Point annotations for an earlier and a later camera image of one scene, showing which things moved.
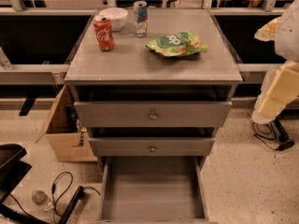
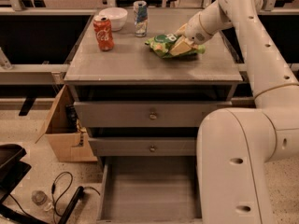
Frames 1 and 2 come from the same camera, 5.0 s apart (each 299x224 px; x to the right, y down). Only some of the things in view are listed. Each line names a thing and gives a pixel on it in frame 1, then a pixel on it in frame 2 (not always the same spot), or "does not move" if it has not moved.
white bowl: [118, 17] does not move
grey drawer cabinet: [152, 86] does not move
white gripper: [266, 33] -> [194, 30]
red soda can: [103, 26] does not move
